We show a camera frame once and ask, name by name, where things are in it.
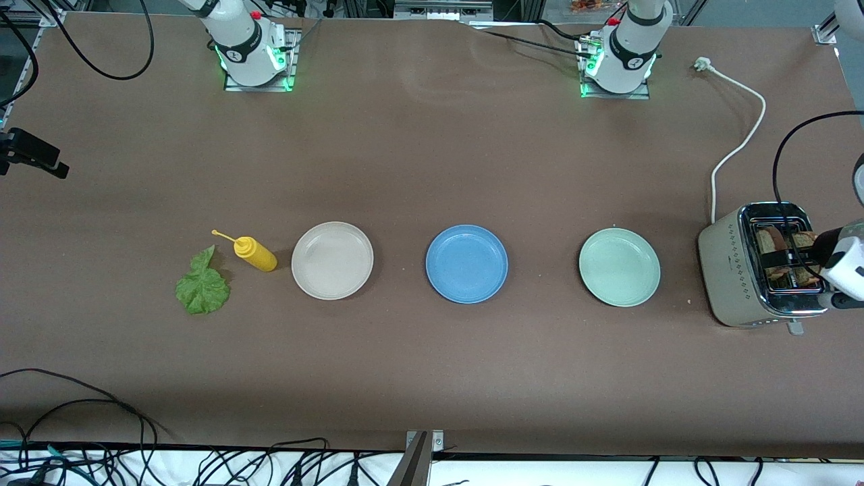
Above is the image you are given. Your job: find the brown bread slice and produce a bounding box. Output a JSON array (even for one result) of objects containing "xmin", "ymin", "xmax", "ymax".
[
  {"xmin": 788, "ymin": 232, "xmax": 823, "ymax": 286},
  {"xmin": 755, "ymin": 226, "xmax": 792, "ymax": 281}
]

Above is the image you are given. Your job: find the green lettuce leaf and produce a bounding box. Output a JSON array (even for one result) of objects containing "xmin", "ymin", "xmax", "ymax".
[{"xmin": 175, "ymin": 244, "xmax": 232, "ymax": 315}]

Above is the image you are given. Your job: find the yellow squeeze sauce bottle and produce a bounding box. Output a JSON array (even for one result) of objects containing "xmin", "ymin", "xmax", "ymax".
[{"xmin": 211, "ymin": 229, "xmax": 278, "ymax": 273}]

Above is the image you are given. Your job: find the light green round plate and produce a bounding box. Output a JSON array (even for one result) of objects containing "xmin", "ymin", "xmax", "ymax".
[{"xmin": 578, "ymin": 228, "xmax": 662, "ymax": 308}]

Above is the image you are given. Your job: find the blue round plate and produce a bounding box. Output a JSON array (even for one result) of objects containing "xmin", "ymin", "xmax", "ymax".
[{"xmin": 425, "ymin": 225, "xmax": 509, "ymax": 304}]

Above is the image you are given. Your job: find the beige round plate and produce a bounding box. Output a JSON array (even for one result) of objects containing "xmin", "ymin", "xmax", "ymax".
[{"xmin": 291, "ymin": 221, "xmax": 375, "ymax": 301}]

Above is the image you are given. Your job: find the beige chrome toaster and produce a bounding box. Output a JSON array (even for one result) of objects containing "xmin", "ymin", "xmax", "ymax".
[{"xmin": 698, "ymin": 201, "xmax": 833, "ymax": 336}]

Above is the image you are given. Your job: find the grey metal box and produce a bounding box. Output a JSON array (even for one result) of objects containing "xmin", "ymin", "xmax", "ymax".
[{"xmin": 394, "ymin": 0, "xmax": 493, "ymax": 21}]

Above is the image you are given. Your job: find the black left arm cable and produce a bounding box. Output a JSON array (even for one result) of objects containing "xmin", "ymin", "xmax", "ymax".
[{"xmin": 773, "ymin": 111, "xmax": 864, "ymax": 279}]

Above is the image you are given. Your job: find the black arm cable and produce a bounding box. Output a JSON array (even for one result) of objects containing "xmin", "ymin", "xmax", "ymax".
[
  {"xmin": 773, "ymin": 111, "xmax": 864, "ymax": 279},
  {"xmin": 0, "ymin": 0, "xmax": 156, "ymax": 109}
]

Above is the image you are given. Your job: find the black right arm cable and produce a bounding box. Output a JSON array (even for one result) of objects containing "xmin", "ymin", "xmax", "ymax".
[{"xmin": 0, "ymin": 0, "xmax": 156, "ymax": 109}]

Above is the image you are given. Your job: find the aluminium frame rail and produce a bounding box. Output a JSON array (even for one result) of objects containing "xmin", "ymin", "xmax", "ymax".
[{"xmin": 0, "ymin": 10, "xmax": 68, "ymax": 132}]

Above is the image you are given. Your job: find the white toaster power cord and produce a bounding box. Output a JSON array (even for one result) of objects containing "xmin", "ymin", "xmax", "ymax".
[{"xmin": 694, "ymin": 57, "xmax": 767, "ymax": 223}]

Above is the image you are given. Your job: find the aluminium frame profile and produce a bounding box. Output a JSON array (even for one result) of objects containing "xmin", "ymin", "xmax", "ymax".
[{"xmin": 813, "ymin": 7, "xmax": 853, "ymax": 45}]

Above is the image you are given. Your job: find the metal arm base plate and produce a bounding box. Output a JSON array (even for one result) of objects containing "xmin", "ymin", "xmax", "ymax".
[
  {"xmin": 579, "ymin": 34, "xmax": 652, "ymax": 101},
  {"xmin": 224, "ymin": 27, "xmax": 301, "ymax": 92}
]

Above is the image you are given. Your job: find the thin black cable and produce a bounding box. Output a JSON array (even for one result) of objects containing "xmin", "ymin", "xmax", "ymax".
[
  {"xmin": 537, "ymin": 19, "xmax": 585, "ymax": 43},
  {"xmin": 483, "ymin": 30, "xmax": 595, "ymax": 60}
]

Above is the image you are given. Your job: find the metal table bracket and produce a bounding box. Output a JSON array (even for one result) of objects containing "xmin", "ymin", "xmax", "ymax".
[{"xmin": 388, "ymin": 430, "xmax": 445, "ymax": 486}]

